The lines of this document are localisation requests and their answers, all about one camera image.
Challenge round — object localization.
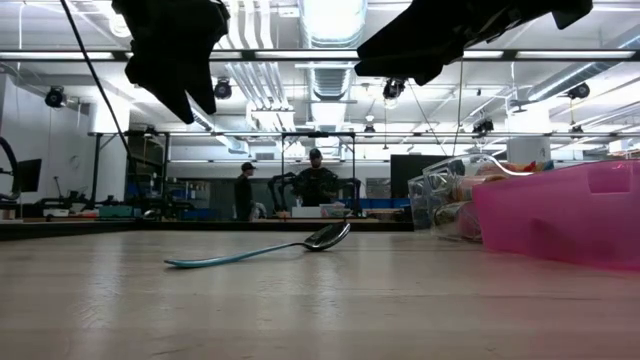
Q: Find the black monitor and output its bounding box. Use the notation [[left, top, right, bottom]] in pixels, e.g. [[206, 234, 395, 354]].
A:
[[17, 158, 44, 194], [389, 153, 454, 197]]

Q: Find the pink plastic bin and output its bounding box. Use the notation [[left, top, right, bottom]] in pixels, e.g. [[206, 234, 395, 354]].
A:
[[472, 159, 640, 274]]

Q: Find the long black cable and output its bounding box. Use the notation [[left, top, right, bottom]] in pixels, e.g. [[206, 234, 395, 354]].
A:
[[58, 0, 139, 174]]

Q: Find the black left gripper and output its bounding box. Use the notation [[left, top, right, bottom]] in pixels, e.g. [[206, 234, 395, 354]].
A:
[[110, 0, 232, 126]]

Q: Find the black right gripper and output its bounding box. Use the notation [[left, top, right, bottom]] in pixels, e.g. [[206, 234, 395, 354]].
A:
[[353, 0, 595, 87]]

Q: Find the black spoon teal handle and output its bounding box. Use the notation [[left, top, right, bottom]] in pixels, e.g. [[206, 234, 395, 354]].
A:
[[163, 221, 353, 270]]

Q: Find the clear plastic bin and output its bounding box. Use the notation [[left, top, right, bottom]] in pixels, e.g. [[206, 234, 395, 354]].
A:
[[407, 153, 534, 245]]

